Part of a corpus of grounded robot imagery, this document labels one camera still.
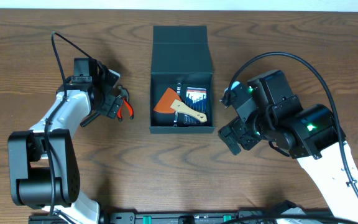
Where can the black open gift box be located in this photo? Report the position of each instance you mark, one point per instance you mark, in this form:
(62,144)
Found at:
(180,54)

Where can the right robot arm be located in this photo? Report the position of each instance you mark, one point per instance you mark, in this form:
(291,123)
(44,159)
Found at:
(309,136)

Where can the red handled pliers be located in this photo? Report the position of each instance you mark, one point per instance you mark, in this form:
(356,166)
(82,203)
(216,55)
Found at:
(128,106)

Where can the precision screwdriver set case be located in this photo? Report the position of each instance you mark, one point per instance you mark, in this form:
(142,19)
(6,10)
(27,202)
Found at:
(196,99)

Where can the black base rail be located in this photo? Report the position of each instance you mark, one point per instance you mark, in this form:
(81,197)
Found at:
(170,218)

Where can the small hammer black handle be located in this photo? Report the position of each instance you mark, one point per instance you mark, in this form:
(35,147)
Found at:
(107,103)

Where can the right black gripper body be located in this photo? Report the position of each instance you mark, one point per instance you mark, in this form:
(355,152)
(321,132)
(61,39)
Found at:
(239,135)

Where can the orange scraper wooden handle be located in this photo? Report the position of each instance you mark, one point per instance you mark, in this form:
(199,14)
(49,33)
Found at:
(170,102)

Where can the silver combination wrench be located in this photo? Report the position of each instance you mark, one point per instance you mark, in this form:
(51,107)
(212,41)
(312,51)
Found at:
(175,121)

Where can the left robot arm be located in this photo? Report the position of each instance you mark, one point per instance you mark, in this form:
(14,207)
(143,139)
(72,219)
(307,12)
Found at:
(43,168)

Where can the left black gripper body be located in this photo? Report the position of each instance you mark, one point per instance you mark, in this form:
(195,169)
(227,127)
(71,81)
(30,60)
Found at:
(112,104)

